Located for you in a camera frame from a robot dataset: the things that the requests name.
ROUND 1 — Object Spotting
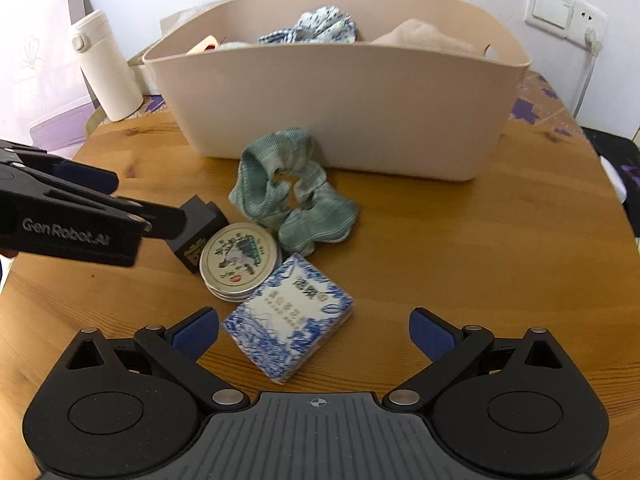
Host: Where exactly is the blue white patterned box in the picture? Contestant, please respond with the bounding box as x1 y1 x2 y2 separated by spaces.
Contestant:
221 252 356 386

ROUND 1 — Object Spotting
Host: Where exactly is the blue floral gingham cloth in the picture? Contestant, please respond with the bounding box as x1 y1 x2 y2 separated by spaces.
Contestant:
257 5 359 45

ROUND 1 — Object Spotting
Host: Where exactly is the white power cable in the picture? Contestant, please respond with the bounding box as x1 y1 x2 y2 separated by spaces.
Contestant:
571 50 600 119

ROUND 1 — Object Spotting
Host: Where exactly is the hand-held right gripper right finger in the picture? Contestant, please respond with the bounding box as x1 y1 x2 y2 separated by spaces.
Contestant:
382 308 571 409

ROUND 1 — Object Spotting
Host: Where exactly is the small black box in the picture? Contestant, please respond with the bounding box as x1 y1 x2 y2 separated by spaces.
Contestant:
170 196 230 275

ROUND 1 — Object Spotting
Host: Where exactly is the pink fluffy cloth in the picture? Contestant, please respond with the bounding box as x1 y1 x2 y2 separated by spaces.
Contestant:
370 19 481 57

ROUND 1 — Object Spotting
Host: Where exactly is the wooden desktop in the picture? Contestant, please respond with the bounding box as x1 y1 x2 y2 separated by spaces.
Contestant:
0 110 636 480

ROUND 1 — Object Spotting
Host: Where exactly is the white thermos bottle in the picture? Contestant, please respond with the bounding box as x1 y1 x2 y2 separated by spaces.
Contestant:
67 10 144 123

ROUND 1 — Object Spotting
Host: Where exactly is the green knitted sock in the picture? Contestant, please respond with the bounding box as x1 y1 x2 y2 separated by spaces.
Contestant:
228 129 360 256

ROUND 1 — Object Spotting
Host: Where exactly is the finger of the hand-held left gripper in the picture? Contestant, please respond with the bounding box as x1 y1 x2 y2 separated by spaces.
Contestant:
0 139 120 197
0 166 189 242

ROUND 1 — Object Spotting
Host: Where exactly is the beige plastic basket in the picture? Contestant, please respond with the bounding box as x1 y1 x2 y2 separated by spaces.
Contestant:
142 0 532 184

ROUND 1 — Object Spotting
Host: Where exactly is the round metal tin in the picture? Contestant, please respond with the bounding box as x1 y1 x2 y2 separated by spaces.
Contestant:
199 222 285 304

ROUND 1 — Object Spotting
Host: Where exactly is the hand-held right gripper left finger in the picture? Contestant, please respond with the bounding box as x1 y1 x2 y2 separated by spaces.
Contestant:
65 308 251 414

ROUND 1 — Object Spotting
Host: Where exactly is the white wall switch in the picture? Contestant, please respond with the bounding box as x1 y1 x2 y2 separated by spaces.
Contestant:
525 0 576 40

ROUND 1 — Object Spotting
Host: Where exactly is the black chair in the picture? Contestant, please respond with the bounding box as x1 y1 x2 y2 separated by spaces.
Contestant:
582 127 640 254

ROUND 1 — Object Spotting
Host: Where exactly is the white wall socket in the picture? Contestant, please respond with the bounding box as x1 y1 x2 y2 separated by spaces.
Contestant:
567 0 609 55

